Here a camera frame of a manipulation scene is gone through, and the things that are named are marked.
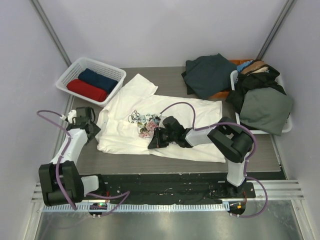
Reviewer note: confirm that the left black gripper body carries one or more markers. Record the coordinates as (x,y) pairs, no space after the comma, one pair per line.
(95,130)

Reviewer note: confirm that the white plastic lattice basket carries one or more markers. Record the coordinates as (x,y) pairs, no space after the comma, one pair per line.
(98,67)

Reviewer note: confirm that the tan beige garment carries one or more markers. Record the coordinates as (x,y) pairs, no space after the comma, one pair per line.
(257,66)

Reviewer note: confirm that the dark teal folded t-shirt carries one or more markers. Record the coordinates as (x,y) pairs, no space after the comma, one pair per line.
(208,75)

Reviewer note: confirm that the white plastic laundry bin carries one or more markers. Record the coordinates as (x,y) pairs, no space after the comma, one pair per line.
(288,124)

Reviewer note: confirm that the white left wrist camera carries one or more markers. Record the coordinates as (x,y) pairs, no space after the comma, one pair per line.
(69,118)

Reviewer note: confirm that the blue cloth in bin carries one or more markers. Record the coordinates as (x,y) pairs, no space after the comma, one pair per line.
(243,65)

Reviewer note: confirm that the slotted white cable duct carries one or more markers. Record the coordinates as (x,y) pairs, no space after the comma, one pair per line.
(95,207)

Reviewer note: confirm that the grey green t-shirt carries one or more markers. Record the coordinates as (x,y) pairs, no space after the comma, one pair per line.
(266,109)

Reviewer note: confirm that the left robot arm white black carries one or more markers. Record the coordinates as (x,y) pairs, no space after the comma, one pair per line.
(60,180)

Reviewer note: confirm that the rolled navy blue t-shirt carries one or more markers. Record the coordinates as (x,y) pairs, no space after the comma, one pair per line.
(97,80)

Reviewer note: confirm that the black crumpled garment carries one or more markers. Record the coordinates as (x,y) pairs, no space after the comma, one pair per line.
(248,82)

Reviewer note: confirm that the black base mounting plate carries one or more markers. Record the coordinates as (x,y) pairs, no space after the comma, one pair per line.
(164,189)

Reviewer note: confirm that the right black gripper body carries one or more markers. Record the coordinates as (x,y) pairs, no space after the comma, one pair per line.
(161,136)

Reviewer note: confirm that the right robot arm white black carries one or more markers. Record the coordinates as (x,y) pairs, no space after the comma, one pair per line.
(231,139)

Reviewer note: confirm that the rolled red t-shirt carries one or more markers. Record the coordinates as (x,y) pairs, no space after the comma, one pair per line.
(86,90)

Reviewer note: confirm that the orange plastic tray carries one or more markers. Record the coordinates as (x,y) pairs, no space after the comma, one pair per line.
(224,93)

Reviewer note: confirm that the white floral print t-shirt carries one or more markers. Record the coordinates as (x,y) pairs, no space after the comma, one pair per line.
(130,110)

